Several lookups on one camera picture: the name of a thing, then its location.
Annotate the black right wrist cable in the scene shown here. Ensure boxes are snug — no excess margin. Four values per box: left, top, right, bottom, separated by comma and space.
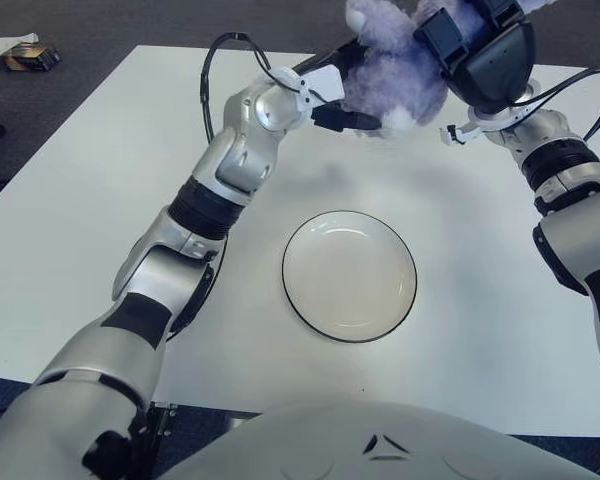
509, 66, 600, 146

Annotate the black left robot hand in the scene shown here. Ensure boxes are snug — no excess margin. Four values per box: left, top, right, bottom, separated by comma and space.
294, 39, 381, 134

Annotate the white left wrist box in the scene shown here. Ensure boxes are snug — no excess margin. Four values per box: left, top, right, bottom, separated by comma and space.
299, 64, 345, 109

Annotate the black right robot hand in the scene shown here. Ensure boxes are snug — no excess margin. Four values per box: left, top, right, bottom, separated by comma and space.
412, 0, 536, 116

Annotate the black table bracket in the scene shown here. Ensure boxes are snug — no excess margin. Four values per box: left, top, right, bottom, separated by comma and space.
147, 399, 179, 446

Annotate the black cardboard box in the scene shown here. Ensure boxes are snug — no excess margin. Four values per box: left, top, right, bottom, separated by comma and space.
3, 42, 62, 72

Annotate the grey robot torso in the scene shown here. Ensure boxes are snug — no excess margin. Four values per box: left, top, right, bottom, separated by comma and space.
154, 399, 600, 480

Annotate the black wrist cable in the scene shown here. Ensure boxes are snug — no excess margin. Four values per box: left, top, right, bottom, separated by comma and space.
509, 66, 600, 146
198, 32, 276, 146

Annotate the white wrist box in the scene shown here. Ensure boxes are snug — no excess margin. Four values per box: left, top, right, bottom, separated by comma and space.
438, 124, 476, 147
299, 64, 345, 109

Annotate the white plate with black rim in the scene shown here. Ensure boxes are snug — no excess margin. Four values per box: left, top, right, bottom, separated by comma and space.
281, 210, 419, 345

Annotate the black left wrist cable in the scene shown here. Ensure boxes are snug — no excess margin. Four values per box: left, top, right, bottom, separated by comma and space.
198, 32, 276, 146

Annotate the purple plush doll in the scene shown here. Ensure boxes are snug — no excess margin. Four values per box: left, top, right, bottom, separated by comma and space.
339, 0, 551, 135

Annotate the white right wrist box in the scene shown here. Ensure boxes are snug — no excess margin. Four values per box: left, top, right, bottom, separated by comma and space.
438, 124, 476, 147

